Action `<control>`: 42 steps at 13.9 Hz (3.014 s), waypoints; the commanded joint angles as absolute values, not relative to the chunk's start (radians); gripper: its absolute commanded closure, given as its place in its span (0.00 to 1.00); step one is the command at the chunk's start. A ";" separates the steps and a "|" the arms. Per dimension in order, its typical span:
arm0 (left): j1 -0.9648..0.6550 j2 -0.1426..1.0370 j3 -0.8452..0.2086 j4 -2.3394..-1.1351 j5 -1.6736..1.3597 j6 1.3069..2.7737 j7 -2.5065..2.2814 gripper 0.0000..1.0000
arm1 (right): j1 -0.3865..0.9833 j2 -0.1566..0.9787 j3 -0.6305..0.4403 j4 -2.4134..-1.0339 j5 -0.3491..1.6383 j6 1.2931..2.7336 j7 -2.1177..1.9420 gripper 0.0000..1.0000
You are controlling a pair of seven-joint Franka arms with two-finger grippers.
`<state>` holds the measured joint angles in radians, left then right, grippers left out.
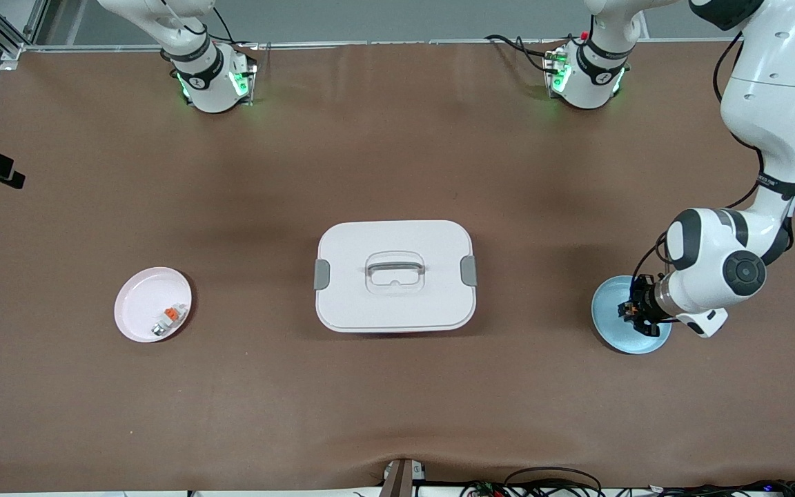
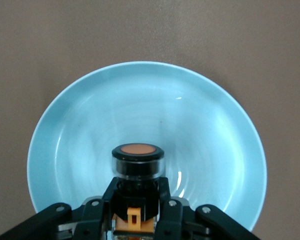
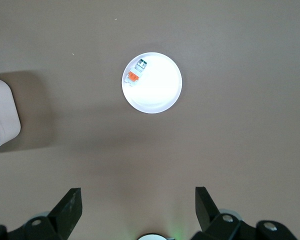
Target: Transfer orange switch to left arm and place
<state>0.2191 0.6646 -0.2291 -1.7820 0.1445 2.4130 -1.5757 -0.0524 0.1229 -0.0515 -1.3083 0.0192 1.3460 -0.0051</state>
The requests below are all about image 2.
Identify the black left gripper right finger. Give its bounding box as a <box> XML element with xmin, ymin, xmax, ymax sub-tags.
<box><xmin>154</xmin><ymin>177</ymin><xmax>262</xmax><ymax>240</ymax></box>

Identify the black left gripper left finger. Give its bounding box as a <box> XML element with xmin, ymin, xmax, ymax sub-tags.
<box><xmin>0</xmin><ymin>177</ymin><xmax>121</xmax><ymax>240</ymax></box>

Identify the orange push-button switch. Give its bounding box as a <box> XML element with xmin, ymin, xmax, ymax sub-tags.
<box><xmin>111</xmin><ymin>142</ymin><xmax>165</xmax><ymax>237</ymax></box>

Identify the light blue round plate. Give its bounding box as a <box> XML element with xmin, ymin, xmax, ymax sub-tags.
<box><xmin>26</xmin><ymin>61</ymin><xmax>268</xmax><ymax>232</ymax></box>

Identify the brown table mat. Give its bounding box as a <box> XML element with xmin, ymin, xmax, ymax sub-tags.
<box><xmin>0</xmin><ymin>0</ymin><xmax>300</xmax><ymax>240</ymax></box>

